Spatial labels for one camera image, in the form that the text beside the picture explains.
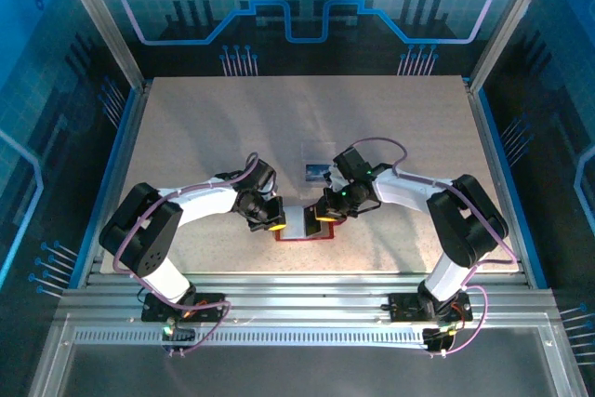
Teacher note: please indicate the red leather card holder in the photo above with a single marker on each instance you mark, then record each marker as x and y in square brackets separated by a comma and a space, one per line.
[295, 225]

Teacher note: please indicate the blue picture card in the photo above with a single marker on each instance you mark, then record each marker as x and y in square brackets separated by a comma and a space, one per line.
[318, 172]

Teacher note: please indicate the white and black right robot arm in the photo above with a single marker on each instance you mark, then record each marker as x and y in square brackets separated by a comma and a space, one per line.
[404, 192]

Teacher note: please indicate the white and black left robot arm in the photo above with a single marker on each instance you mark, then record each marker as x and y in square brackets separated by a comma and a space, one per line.
[204, 205]

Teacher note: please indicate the clear acrylic card stand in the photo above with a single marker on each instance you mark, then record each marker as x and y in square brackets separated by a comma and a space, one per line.
[321, 150]

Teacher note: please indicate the aluminium extrusion mounting rails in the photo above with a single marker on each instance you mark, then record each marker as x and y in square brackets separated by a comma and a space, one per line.
[302, 299]

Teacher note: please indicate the small black connector box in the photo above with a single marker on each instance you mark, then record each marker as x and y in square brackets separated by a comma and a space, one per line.
[437, 341]
[183, 334]

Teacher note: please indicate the grey metal panel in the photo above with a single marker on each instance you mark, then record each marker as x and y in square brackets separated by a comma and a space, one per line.
[302, 374]

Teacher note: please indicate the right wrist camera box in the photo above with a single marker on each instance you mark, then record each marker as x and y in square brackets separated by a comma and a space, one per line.
[351, 164]

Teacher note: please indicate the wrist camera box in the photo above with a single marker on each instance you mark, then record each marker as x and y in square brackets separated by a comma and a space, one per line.
[351, 164]
[262, 174]

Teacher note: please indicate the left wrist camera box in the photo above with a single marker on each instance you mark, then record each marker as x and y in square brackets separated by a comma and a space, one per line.
[262, 174]

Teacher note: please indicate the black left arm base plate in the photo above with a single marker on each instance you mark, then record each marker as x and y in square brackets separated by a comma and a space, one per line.
[209, 308]

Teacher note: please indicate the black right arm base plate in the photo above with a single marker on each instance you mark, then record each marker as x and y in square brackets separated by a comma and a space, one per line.
[404, 306]

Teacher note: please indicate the aluminium table side rail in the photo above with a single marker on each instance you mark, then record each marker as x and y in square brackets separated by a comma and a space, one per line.
[487, 136]
[130, 136]

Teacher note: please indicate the aluminium frame post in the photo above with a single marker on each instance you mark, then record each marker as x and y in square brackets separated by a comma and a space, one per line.
[512, 20]
[101, 20]

